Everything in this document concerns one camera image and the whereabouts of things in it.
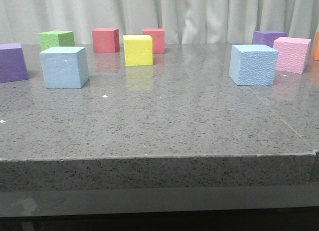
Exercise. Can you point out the red foam cube left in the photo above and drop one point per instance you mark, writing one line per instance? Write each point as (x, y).
(106, 40)

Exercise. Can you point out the purple foam cube right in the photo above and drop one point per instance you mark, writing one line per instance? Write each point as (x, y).
(267, 37)

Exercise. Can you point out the purple foam cube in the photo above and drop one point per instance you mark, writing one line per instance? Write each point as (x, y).
(12, 63)
(267, 37)

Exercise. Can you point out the yellow foam cube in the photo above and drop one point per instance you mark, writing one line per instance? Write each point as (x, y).
(138, 50)

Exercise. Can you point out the textured light blue foam cube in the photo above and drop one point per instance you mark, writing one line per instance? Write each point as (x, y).
(253, 64)

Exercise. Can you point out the smooth light blue foam cube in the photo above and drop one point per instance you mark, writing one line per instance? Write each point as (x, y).
(64, 67)

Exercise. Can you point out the red foam cube right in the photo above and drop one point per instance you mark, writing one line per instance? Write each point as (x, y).
(158, 36)

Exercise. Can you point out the purple foam cube left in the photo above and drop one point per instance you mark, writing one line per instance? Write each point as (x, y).
(12, 63)

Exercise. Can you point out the green foam cube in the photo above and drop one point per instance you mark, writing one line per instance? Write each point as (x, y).
(56, 38)

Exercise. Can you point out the white pleated curtain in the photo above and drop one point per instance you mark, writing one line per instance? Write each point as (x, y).
(184, 21)

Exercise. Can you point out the red foam cube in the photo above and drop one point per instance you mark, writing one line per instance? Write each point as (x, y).
(106, 40)
(158, 36)

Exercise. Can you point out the orange foam cube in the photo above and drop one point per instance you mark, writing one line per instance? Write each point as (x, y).
(315, 47)

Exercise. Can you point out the pink foam cube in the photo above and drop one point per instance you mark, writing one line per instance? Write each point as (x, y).
(293, 54)

